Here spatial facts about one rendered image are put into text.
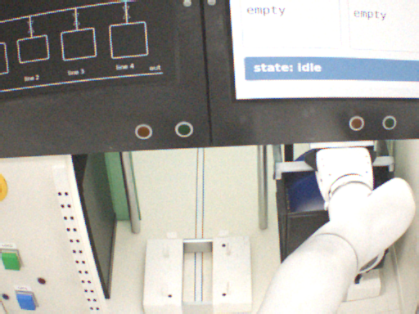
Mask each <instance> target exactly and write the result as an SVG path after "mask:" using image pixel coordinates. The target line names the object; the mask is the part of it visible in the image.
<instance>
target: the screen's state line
mask: <svg viewBox="0 0 419 314"><path fill-rule="evenodd" d="M244 67H245V81H257V80H290V79H294V80H305V79H310V80H319V79H324V80H335V79H336V80H360V81H363V80H370V81H376V80H379V81H398V82H401V81H406V82H419V61H414V60H410V61H408V60H400V59H398V60H394V59H387V60H386V59H378V58H374V59H372V58H362V57H361V58H354V57H348V58H346V57H335V56H334V57H326V56H320V57H316V56H306V57H304V56H260V57H253V56H244Z"/></svg>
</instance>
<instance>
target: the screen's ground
mask: <svg viewBox="0 0 419 314"><path fill-rule="evenodd" d="M339 4H340V26H341V30H340V33H341V42H342V44H341V48H334V49H332V48H311V47H306V48H301V47H291V48H288V47H276V48H273V47H261V48H253V47H245V48H243V47H242V27H241V9H240V0H231V15H232V43H233V46H234V62H235V80H236V98H237V99H246V98H262V97H264V98H278V97H293V98H295V97H311V96H313V97H327V96H330V97H341V96H345V97H356V96H359V97H370V96H371V97H406V98H408V97H416V98H419V82H406V81H401V82H398V81H379V80H376V81H370V80H363V81H360V80H336V79H335V80H324V79H319V80H310V79H305V80H294V79H290V80H257V81H245V67H244V56H253V57H260V56H304V57H306V56H316V57H320V56H326V57H334V56H335V57H346V58H348V57H354V58H361V57H362V58H372V59H374V58H378V59H386V60H387V59H394V60H398V59H400V60H408V61H410V60H414V61H419V52H400V51H397V52H394V51H386V50H385V51H380V50H374V51H373V50H365V49H361V50H358V49H349V45H350V42H349V14H348V9H349V8H348V1H347V0H340V2H339Z"/></svg>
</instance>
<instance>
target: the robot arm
mask: <svg viewBox="0 0 419 314"><path fill-rule="evenodd" d="M375 160H376V151H375V150H368V149H367V147H365V146H354V147H350V146H349V147H345V148H331V147H326V148H316V149H315V150H314V152H310V153H308V154H306V155H305V157H304V162H305V163H306V164H307V165H308V166H309V167H311V168H313V169H314V170H315V171H316V175H317V176H316V179H317V182H318V185H319V188H320V190H321V194H322V197H323V199H324V200H325V201H326V203H325V206H324V209H325V210H329V218H330V221H329V222H328V223H326V224H325V225H324V226H323V227H321V228H319V229H318V230H317V231H315V232H314V233H313V234H312V235H311V236H310V237H309V238H308V239H307V240H306V241H305V242H304V243H303V244H302V245H301V246H300V247H299V248H298V249H296V250H295V251H294V252H293V253H292V254H290V255H289V256H288V257H287V258H286V259H285V260H284V262H283V263H282V264H281V265H280V267H279V268H278V269H277V270H276V271H275V272H274V274H273V277H272V279H271V280H270V283H269V285H268V288H267V291H266V294H265V296H264V300H263V302H262V303H261V305H260V306H259V309H258V311H257V312H256V314H336V313H337V310H338V309H339V306H340V303H341V300H342V298H343V297H344V295H345V293H346V292H347V290H348V288H349V287H350V286H351V284H352V283H353V281H354V279H355V277H356V275H357V274H358V273H363V272H366V271H369V270H371V269H372V268H373V267H374V266H376V265H377V264H378V262H379V261H380V260H381V258H383V255H384V252H385V250H386V249H387V248H388V247H390V245H392V244H393V243H394V242H395V241H396V240H397V239H398V238H399V237H400V236H401V235H402V234H403V233H404V232H405V231H406V230H407V229H408V227H409V225H411V223H412V219H413V217H414V214H415V211H416V204H415V203H416V201H415V197H414V194H413V191H412V189H411V187H410V186H409V184H408V183H406V182H405V181H404V180H403V179H401V178H395V179H392V180H390V181H388V182H386V183H384V184H383V185H382V186H380V187H378V188H376V189H375V190H373V177H372V164H373V163H374V162H375Z"/></svg>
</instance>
